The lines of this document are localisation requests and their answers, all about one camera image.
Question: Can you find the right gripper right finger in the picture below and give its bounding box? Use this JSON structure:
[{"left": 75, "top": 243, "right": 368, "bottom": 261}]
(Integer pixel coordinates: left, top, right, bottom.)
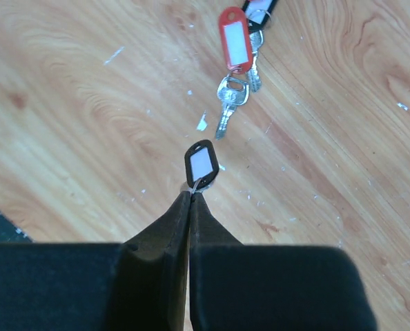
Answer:
[{"left": 190, "top": 193, "right": 378, "bottom": 330}]

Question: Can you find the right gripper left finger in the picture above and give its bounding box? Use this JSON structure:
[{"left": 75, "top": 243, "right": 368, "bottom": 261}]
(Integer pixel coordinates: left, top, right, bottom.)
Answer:
[{"left": 0, "top": 192, "right": 191, "bottom": 330}]

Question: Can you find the black key tag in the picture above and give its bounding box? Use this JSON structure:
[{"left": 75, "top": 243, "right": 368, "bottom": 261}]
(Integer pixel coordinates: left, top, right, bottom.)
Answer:
[
  {"left": 242, "top": 0, "right": 279, "bottom": 33},
  {"left": 184, "top": 139, "right": 219, "bottom": 192}
]

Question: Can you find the silver key middle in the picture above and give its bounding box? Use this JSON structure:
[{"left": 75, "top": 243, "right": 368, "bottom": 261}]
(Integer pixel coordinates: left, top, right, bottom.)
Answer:
[{"left": 215, "top": 74, "right": 250, "bottom": 140}]

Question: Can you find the silver key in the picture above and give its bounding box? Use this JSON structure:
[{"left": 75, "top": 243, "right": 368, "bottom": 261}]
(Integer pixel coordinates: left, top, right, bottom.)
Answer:
[
  {"left": 215, "top": 74, "right": 250, "bottom": 140},
  {"left": 246, "top": 30, "right": 264, "bottom": 93}
]

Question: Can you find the silver key top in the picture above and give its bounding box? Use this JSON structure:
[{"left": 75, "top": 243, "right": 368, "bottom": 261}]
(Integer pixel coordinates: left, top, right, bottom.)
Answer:
[{"left": 246, "top": 30, "right": 264, "bottom": 93}]

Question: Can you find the red key tag lower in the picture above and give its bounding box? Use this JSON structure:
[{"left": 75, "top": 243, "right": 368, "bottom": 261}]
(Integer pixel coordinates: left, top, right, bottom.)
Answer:
[{"left": 218, "top": 6, "right": 253, "bottom": 74}]

